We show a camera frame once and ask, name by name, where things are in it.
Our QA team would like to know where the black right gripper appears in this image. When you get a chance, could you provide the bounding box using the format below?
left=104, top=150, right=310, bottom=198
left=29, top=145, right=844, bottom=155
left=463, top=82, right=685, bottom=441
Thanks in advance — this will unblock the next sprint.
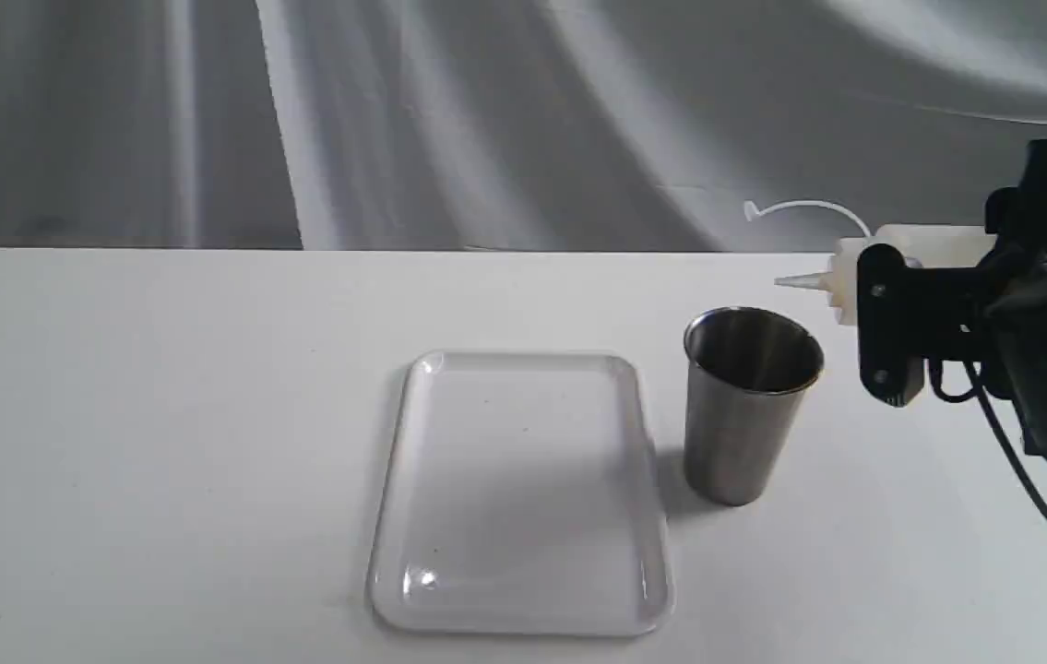
left=856, top=138, right=1047, bottom=461

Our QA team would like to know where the clear plastic squeeze bottle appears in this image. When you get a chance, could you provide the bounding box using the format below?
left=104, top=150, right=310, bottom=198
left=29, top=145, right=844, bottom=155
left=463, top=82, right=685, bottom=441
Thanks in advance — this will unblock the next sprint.
left=743, top=200, right=995, bottom=326

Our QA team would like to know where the stainless steel cup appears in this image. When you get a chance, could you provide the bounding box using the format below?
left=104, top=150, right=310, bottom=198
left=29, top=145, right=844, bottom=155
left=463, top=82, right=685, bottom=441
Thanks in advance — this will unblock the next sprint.
left=683, top=306, right=824, bottom=507

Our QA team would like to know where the white plastic tray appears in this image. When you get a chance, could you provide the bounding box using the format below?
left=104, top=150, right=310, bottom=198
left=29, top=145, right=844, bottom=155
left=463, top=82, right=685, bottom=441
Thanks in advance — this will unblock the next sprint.
left=367, top=350, right=675, bottom=638

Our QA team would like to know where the grey backdrop cloth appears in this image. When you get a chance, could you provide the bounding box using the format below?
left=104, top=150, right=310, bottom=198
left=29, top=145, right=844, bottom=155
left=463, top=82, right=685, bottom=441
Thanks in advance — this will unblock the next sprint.
left=0, top=1, right=1047, bottom=252

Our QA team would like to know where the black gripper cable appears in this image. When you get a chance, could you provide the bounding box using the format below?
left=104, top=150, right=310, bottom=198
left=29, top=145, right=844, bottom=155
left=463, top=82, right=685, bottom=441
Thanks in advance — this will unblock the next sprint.
left=927, top=355, right=1047, bottom=577

